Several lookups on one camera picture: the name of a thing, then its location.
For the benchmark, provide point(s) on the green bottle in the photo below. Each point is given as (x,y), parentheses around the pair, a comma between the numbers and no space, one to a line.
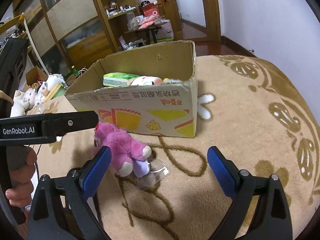
(75,71)

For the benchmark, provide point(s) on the open cardboard box left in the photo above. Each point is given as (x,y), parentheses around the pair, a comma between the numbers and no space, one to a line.
(35,75)

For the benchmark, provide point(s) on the yellow toy shelf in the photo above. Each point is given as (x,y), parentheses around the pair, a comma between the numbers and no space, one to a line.
(12,28)

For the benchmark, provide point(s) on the pink bear plush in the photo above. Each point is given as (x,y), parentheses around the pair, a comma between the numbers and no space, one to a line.
(128,154)

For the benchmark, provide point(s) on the clear plastic bag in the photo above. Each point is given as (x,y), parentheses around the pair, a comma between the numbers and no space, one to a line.
(150,172)

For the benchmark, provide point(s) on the open cardboard box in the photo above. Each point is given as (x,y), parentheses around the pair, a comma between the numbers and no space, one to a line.
(165,109)
(35,75)

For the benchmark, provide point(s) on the small black side table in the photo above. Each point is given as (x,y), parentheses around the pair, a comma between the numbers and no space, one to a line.
(150,31)

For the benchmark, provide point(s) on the pink swirl plush cushion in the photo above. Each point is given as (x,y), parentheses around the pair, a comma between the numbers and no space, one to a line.
(146,81)

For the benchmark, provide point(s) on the pink packets on table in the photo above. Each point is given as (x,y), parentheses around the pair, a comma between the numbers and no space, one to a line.
(147,22)

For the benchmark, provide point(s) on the basket with zebra plush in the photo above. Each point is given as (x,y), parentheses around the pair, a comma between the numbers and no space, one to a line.
(136,44)

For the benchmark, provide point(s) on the person left hand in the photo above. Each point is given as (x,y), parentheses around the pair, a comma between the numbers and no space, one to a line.
(21,165)

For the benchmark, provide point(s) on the pile of white plush toys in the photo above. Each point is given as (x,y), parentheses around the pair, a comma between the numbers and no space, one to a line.
(37,94)

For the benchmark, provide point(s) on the red bag on table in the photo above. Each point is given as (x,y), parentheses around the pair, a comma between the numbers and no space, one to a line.
(150,10)

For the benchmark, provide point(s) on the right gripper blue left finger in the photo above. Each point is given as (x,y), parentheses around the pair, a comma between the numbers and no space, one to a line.
(60,209)

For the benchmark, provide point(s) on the wooden corner shelf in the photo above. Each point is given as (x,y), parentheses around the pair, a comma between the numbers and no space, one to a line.
(112,15)

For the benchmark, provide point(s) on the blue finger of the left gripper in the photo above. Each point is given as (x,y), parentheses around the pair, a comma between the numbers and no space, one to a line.
(59,124)

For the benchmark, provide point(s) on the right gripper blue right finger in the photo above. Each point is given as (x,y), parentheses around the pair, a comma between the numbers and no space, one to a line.
(271,219)

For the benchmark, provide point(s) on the white fluffy duck plush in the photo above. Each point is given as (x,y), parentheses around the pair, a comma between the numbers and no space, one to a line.
(172,81)

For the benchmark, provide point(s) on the wooden wardrobe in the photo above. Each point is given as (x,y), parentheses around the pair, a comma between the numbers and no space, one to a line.
(66,33)

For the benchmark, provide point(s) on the beige floral blanket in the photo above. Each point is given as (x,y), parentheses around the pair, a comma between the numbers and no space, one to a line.
(253,113)

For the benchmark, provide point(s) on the green tissue pack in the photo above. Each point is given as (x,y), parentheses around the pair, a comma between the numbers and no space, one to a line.
(118,79)

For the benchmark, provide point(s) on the wooden door with mirror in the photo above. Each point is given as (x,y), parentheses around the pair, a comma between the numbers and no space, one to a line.
(196,20)

